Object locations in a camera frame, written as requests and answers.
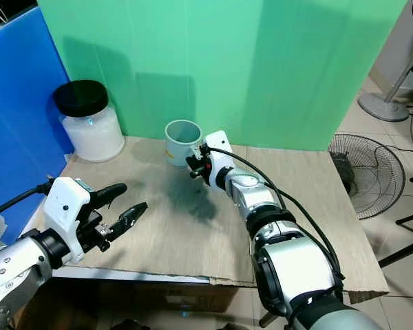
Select white fan stand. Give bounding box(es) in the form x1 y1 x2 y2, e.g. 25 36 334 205
357 0 413 124

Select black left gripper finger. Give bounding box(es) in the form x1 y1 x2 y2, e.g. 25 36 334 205
108 201 149 243
92 182 129 208

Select pale grey cup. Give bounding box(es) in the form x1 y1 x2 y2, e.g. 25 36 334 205
165 118 204 168

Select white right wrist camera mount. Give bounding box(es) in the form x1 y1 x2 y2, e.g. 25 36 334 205
201 129 235 173

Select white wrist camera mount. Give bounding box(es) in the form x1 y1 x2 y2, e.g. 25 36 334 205
42 176 98 266
201 129 235 173

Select black wire fan guard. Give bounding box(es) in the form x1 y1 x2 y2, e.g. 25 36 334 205
328 132 406 221

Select black stand legs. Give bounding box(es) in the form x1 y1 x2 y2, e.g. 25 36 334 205
377 205 413 270

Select blue plastic board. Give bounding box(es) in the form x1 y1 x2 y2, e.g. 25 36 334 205
0 25 77 245

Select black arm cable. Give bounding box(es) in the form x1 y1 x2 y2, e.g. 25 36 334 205
202 144 346 281
0 179 57 222

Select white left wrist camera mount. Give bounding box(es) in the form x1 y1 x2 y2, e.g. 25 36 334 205
42 176 98 266

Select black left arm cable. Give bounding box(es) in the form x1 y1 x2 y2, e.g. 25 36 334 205
0 179 57 222

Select black-lidded jar of white powder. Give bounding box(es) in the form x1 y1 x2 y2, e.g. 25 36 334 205
52 79 127 164

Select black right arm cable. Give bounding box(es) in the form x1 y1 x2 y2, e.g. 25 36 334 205
202 144 346 281

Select green backdrop board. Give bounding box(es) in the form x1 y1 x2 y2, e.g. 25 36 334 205
37 0 411 153

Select black tripod leg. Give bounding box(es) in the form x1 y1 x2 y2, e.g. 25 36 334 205
257 311 282 329

